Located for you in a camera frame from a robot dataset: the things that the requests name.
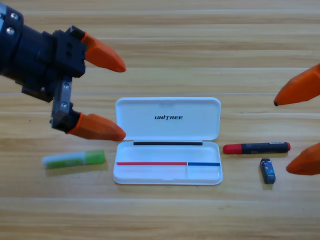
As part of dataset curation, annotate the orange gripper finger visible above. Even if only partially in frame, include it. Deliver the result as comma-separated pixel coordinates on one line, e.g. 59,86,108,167
273,63,320,107
285,142,320,176
66,112,127,141

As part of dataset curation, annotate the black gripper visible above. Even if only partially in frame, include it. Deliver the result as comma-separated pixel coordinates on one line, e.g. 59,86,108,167
0,6,127,133

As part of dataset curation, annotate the green glue stick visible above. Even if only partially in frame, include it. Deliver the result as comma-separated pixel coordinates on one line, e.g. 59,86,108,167
41,149,106,170

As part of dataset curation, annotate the dark blue eraser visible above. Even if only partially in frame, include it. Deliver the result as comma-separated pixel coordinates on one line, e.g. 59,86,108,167
259,158,277,185

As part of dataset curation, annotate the red and black marker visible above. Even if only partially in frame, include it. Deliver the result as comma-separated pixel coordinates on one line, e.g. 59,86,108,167
222,141,291,155

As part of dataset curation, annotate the white Unitree pencil case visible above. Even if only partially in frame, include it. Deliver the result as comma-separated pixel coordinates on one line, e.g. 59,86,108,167
112,96,223,186

